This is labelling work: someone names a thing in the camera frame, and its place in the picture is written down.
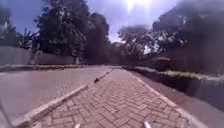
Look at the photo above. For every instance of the concrete kerb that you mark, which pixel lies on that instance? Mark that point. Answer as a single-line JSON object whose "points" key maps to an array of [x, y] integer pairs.
{"points": [[56, 101]]}

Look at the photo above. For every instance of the concrete gutter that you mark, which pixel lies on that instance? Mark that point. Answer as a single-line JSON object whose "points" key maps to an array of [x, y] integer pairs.
{"points": [[206, 113]]}

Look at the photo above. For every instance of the pale boundary wall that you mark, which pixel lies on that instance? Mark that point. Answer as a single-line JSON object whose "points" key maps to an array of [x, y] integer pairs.
{"points": [[16, 56]]}

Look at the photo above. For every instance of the grass verge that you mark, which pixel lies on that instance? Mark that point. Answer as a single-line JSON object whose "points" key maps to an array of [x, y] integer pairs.
{"points": [[43, 67]]}

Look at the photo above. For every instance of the group of dark trees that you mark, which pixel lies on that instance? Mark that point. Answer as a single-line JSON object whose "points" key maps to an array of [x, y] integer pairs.
{"points": [[66, 26], [186, 30]]}

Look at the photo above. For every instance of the pale kerb edge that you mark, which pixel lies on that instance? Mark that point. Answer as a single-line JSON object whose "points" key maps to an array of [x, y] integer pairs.
{"points": [[173, 105]]}

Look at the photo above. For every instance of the red brick road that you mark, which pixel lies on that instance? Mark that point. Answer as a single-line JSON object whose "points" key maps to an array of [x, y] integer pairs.
{"points": [[40, 86]]}

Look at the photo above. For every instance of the red brick path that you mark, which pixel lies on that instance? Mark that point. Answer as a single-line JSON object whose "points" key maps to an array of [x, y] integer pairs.
{"points": [[116, 100]]}

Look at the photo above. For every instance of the robot's own part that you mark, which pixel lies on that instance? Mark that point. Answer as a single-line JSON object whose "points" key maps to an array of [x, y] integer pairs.
{"points": [[147, 125], [77, 125]]}

